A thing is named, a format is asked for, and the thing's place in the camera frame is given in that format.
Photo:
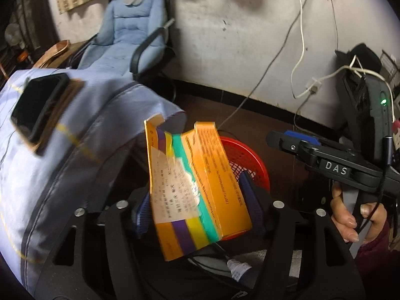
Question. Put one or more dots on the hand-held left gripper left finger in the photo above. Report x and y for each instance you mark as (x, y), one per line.
(143, 215)

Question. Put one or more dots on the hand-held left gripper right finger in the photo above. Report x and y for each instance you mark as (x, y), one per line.
(251, 203)

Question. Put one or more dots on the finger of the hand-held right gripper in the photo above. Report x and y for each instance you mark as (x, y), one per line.
(304, 137)
(281, 140)

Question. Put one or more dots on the red plastic basket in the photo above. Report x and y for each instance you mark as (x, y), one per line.
(247, 159)

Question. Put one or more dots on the orange striped medicine box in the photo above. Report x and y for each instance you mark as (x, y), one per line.
(212, 178)

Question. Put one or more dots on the person's right forearm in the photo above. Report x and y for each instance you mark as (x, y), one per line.
(378, 259)

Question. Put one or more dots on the person's right hand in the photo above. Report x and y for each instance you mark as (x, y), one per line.
(342, 212)

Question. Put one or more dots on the blue striped tablecloth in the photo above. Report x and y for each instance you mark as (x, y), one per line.
(78, 162)

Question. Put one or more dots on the brown notebook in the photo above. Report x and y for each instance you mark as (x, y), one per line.
(62, 112)

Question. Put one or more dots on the black smartphone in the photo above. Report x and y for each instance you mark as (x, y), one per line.
(37, 106)

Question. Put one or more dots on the blue padded office chair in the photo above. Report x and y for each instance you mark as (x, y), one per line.
(140, 53)

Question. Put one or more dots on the light blue chair cushion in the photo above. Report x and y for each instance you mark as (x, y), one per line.
(125, 31)

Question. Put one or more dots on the small white fan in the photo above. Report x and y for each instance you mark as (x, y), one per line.
(13, 36)

